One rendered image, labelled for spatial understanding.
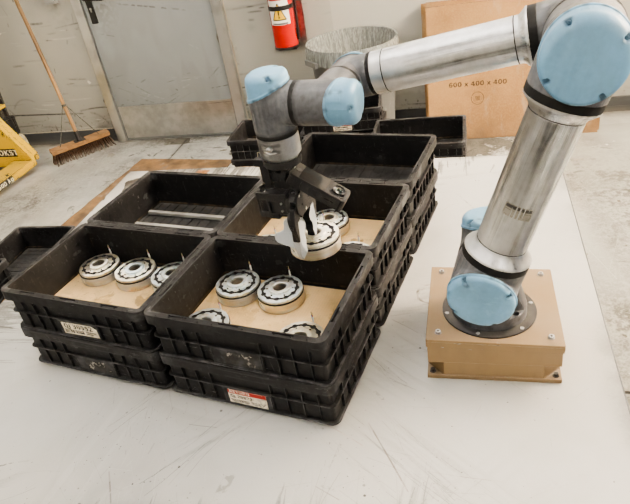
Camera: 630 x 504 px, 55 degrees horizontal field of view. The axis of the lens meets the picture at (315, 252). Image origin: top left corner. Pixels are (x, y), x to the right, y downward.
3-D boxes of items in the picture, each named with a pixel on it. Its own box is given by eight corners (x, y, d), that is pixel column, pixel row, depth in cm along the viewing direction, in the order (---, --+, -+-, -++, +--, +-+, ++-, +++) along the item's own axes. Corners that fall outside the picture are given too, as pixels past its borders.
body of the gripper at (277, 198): (277, 199, 121) (265, 144, 114) (317, 202, 117) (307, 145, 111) (261, 220, 115) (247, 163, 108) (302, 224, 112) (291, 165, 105)
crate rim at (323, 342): (376, 259, 130) (375, 250, 128) (325, 354, 107) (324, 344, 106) (216, 243, 145) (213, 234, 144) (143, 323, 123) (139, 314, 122)
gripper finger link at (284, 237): (281, 255, 121) (276, 212, 117) (309, 258, 119) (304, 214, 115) (275, 262, 118) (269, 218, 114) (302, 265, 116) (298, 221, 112)
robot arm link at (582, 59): (508, 294, 117) (646, 1, 84) (501, 344, 105) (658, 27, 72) (448, 273, 119) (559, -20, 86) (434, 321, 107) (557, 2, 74)
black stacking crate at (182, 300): (378, 295, 135) (374, 252, 129) (332, 392, 113) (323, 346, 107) (225, 275, 150) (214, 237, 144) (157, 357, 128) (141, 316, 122)
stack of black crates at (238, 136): (321, 171, 344) (312, 115, 326) (310, 197, 320) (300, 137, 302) (254, 174, 354) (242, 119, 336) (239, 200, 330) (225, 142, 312)
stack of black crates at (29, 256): (46, 288, 283) (16, 226, 265) (103, 288, 276) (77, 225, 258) (-7, 347, 251) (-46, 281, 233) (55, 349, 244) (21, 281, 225)
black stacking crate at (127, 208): (274, 214, 173) (267, 178, 167) (224, 274, 151) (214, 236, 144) (160, 205, 188) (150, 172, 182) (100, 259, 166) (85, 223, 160)
